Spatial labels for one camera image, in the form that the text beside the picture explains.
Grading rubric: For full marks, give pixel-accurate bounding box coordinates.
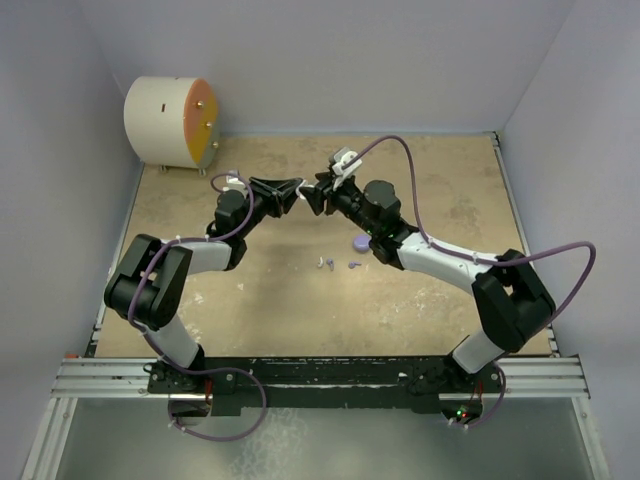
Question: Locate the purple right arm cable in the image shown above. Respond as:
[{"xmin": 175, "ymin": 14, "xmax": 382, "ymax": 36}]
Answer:
[{"xmin": 349, "ymin": 135, "xmax": 597, "ymax": 430}]

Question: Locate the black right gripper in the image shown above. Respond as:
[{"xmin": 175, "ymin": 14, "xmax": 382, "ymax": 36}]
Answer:
[{"xmin": 299, "ymin": 171, "xmax": 378, "ymax": 237}]

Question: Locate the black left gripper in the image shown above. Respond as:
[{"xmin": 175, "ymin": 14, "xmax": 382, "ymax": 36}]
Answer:
[{"xmin": 236, "ymin": 177, "xmax": 301, "ymax": 239}]

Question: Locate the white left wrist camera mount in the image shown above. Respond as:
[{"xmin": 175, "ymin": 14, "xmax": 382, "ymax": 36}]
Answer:
[{"xmin": 222, "ymin": 171, "xmax": 247, "ymax": 193}]

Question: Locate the purple earbud charging case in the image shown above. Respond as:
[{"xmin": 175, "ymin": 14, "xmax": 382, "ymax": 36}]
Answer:
[{"xmin": 352, "ymin": 234, "xmax": 371, "ymax": 253}]

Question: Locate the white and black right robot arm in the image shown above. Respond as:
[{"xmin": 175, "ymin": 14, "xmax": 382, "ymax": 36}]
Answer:
[{"xmin": 300, "ymin": 173, "xmax": 556, "ymax": 391}]

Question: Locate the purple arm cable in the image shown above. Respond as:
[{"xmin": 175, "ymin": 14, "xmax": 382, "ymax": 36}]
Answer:
[
  {"xmin": 127, "ymin": 172, "xmax": 269, "ymax": 442},
  {"xmin": 349, "ymin": 135, "xmax": 597, "ymax": 430}
]

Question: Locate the white cylinder with orange face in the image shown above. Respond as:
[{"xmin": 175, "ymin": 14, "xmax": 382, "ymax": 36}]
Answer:
[{"xmin": 123, "ymin": 76, "xmax": 220, "ymax": 175}]

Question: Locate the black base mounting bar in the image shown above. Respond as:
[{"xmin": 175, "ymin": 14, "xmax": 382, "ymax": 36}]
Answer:
[{"xmin": 143, "ymin": 355, "xmax": 505, "ymax": 420}]

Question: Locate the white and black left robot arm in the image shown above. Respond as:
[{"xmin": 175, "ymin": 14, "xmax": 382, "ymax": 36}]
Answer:
[{"xmin": 104, "ymin": 174, "xmax": 303, "ymax": 392}]

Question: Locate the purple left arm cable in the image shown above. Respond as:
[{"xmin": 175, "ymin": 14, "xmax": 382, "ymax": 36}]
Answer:
[{"xmin": 127, "ymin": 172, "xmax": 269, "ymax": 442}]

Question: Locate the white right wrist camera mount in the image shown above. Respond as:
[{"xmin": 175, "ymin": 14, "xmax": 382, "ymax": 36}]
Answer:
[{"xmin": 330, "ymin": 147, "xmax": 362, "ymax": 191}]

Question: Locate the white earbud charging case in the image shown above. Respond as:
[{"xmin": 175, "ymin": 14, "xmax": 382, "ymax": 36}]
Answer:
[{"xmin": 295, "ymin": 181, "xmax": 312, "ymax": 201}]

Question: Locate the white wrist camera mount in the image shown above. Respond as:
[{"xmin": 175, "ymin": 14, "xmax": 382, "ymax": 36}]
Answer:
[
  {"xmin": 222, "ymin": 171, "xmax": 247, "ymax": 193},
  {"xmin": 330, "ymin": 147, "xmax": 362, "ymax": 191}
]

